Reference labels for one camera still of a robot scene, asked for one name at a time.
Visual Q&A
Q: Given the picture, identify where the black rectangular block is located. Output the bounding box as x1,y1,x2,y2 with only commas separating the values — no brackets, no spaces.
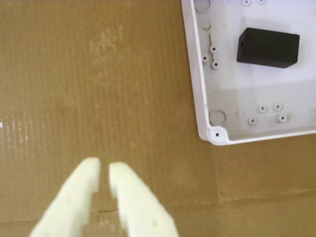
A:
236,27,301,69

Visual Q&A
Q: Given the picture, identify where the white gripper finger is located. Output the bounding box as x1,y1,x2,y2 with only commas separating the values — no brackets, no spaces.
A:
109,161,178,237
29,157,101,237

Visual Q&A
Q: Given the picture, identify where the brown cardboard sheet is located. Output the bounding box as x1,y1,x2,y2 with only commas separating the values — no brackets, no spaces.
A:
0,0,316,237

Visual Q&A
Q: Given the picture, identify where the grey plastic open box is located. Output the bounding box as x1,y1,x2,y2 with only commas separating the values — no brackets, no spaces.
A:
181,0,316,146

